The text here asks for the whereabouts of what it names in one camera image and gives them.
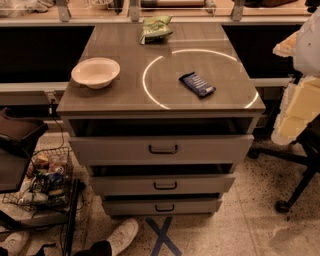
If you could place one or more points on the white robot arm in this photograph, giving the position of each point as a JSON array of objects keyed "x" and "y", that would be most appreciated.
[{"x": 307, "y": 61}]

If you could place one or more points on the white left sneaker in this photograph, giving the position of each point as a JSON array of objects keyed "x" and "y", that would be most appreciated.
[{"x": 14, "y": 243}]

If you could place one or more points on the wire basket with items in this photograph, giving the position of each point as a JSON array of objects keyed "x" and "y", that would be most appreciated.
[{"x": 47, "y": 183}]

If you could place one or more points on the white right sneaker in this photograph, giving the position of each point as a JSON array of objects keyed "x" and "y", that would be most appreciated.
[{"x": 123, "y": 236}]

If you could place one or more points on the white paper bowl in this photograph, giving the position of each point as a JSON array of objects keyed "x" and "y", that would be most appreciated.
[{"x": 95, "y": 73}]

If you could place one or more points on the green chip bag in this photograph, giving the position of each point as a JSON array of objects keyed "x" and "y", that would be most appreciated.
[{"x": 155, "y": 28}]

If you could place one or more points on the blue tape cross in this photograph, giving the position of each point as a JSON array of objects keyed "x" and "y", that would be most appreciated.
[{"x": 162, "y": 237}]

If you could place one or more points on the white sneaker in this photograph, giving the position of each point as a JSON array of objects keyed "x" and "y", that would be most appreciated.
[
  {"x": 123, "y": 236},
  {"x": 14, "y": 243}
]

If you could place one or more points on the dark brown bin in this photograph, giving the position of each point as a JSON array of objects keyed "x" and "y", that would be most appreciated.
[{"x": 18, "y": 139}]

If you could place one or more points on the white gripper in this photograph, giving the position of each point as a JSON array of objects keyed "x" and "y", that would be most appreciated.
[{"x": 308, "y": 50}]

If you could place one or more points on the dark blue rxbar wrapper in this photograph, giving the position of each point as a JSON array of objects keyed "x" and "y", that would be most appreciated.
[{"x": 197, "y": 84}]

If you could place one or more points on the bottom grey drawer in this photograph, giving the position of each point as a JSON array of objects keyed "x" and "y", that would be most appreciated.
[{"x": 161, "y": 207}]

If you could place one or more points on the black office chair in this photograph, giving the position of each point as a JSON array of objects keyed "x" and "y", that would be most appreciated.
[{"x": 310, "y": 142}]

